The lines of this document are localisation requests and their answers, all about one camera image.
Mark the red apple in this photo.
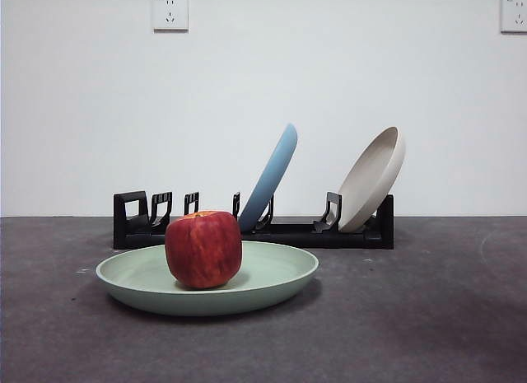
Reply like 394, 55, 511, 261
164, 210, 243, 291

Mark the green plate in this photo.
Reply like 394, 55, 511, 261
95, 241, 320, 317

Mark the blue plate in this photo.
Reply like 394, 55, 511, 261
237, 122, 299, 232

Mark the beige plate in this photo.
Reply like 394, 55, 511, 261
338, 125, 408, 233

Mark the black plate rack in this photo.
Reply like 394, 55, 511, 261
112, 189, 395, 250

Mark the white wall socket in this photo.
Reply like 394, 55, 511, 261
500, 0, 527, 35
152, 0, 190, 33

